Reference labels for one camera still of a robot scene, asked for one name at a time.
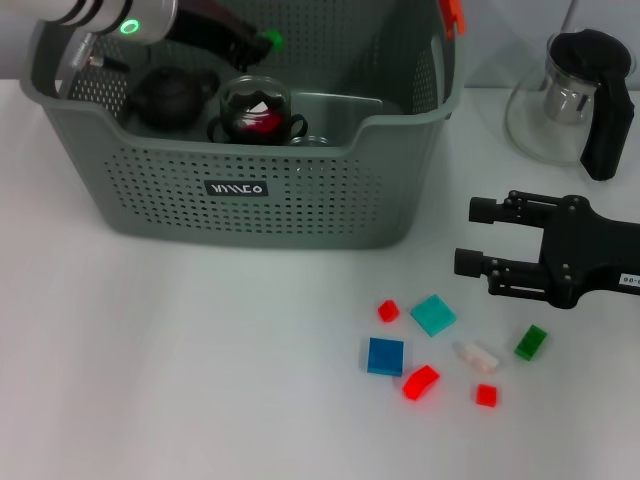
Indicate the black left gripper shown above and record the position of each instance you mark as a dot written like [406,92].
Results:
[205,30]

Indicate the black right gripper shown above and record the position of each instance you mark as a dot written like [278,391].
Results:
[580,255]

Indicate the dark red long brick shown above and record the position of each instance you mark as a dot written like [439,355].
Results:
[265,124]

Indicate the teal square plate brick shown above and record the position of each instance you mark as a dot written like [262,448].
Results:
[434,316]

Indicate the blue square brick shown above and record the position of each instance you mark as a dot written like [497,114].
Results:
[385,356]

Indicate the orange-red sloped brick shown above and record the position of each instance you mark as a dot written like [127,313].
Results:
[420,382]

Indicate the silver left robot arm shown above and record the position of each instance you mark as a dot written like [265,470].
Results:
[115,15]

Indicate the grey perforated storage bin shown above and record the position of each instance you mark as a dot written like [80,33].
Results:
[300,210]

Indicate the dark clay teapot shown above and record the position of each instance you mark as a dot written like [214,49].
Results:
[167,100]

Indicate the small red brick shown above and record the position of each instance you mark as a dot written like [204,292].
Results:
[486,395]
[389,311]

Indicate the green thick brick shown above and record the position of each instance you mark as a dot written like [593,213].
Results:
[531,342]

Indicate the silver left connector plug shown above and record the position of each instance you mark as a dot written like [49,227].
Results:
[81,50]

